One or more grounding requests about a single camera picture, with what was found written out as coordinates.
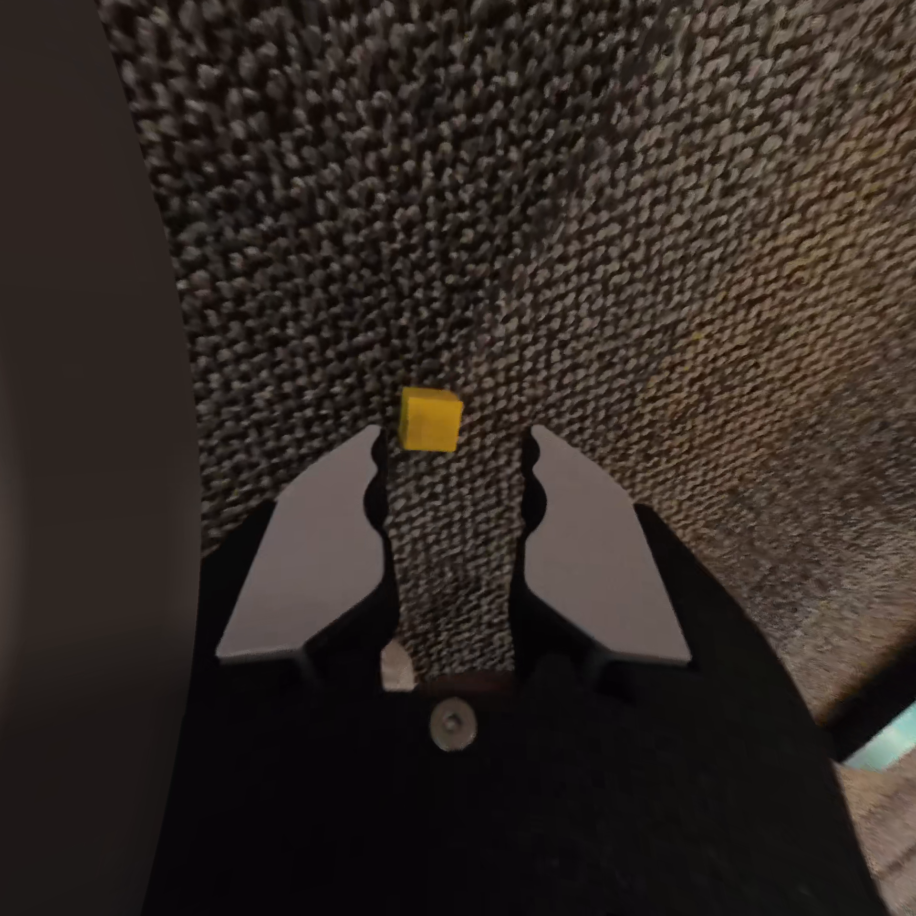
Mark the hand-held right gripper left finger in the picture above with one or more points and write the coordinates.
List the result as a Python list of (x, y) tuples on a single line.
[(304, 573)]

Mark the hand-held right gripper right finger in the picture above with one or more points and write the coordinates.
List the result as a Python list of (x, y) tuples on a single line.
[(606, 573)]

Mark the yellow wooden cube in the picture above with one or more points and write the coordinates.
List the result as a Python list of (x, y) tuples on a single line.
[(430, 421)]

